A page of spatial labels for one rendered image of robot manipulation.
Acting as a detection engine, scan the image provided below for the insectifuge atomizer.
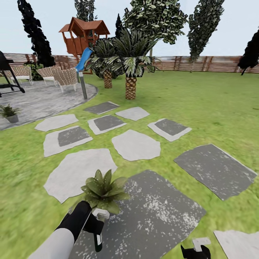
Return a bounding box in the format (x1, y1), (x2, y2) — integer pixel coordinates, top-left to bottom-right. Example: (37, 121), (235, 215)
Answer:
(94, 234), (103, 252)

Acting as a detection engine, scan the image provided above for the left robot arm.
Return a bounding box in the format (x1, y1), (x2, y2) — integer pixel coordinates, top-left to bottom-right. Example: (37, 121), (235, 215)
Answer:
(27, 201), (110, 259)

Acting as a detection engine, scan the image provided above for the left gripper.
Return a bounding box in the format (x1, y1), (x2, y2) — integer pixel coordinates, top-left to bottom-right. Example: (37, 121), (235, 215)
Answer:
(83, 217), (104, 235)

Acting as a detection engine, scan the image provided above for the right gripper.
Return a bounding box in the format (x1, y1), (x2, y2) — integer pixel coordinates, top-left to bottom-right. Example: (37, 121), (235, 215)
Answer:
(181, 246), (211, 259)

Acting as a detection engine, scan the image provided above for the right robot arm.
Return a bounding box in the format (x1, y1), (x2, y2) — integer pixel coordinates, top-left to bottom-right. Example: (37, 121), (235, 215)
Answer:
(181, 237), (211, 259)

